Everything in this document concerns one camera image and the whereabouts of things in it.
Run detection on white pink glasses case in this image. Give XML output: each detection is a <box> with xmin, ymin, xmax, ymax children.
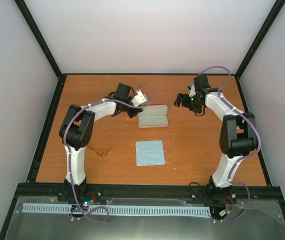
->
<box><xmin>138</xmin><ymin>104</ymin><xmax>169</xmax><ymax>128</ymax></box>

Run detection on orange transparent sunglasses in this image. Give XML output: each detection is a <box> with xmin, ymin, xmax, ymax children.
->
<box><xmin>87</xmin><ymin>123</ymin><xmax>119</xmax><ymax>158</ymax></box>

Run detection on light blue cleaning cloth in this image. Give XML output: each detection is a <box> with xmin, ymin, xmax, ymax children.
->
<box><xmin>135</xmin><ymin>140</ymin><xmax>165</xmax><ymax>167</ymax></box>

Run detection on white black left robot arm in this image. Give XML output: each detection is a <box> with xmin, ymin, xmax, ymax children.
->
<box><xmin>59</xmin><ymin>83</ymin><xmax>154</xmax><ymax>202</ymax></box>

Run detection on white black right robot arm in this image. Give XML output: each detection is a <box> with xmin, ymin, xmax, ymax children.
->
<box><xmin>174</xmin><ymin>74</ymin><xmax>261</xmax><ymax>203</ymax></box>

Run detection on clear acrylic front plate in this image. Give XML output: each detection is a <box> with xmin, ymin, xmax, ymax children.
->
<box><xmin>5</xmin><ymin>197</ymin><xmax>285</xmax><ymax>240</ymax></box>

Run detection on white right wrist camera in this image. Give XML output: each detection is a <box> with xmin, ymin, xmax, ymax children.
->
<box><xmin>187</xmin><ymin>84</ymin><xmax>196</xmax><ymax>97</ymax></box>

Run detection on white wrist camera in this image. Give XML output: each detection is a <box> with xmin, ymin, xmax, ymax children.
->
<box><xmin>187</xmin><ymin>84</ymin><xmax>196</xmax><ymax>97</ymax></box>
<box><xmin>131</xmin><ymin>89</ymin><xmax>148</xmax><ymax>107</ymax></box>

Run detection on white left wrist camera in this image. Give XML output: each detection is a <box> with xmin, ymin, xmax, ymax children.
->
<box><xmin>131</xmin><ymin>89</ymin><xmax>148</xmax><ymax>107</ymax></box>

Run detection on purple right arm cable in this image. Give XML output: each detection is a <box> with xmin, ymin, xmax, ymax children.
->
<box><xmin>197</xmin><ymin>65</ymin><xmax>261</xmax><ymax>224</ymax></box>

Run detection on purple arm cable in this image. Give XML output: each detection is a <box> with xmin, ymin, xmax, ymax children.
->
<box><xmin>64</xmin><ymin>83</ymin><xmax>158</xmax><ymax>223</ymax></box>
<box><xmin>197</xmin><ymin>65</ymin><xmax>261</xmax><ymax>224</ymax></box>

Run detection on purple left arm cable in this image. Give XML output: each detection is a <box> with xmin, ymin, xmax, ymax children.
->
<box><xmin>64</xmin><ymin>83</ymin><xmax>158</xmax><ymax>223</ymax></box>

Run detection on black enclosure frame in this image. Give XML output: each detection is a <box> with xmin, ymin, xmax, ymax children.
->
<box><xmin>0</xmin><ymin>0</ymin><xmax>285</xmax><ymax>240</ymax></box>

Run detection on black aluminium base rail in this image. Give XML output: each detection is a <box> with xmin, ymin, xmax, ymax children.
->
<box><xmin>14</xmin><ymin>182</ymin><xmax>283</xmax><ymax>207</ymax></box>

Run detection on light blue slotted cable duct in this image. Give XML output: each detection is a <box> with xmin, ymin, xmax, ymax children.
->
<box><xmin>21</xmin><ymin>203</ymin><xmax>211</xmax><ymax>218</ymax></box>

